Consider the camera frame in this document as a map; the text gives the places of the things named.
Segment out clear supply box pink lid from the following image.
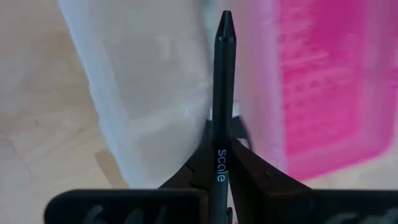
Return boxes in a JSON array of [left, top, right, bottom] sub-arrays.
[[57, 0, 398, 190]]

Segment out black pen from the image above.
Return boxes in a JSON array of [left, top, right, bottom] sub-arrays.
[[207, 10, 237, 224]]

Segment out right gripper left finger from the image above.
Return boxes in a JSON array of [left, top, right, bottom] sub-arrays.
[[44, 119, 215, 224]]

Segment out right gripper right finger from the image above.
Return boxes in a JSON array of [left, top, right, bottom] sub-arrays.
[[228, 115, 398, 224]]

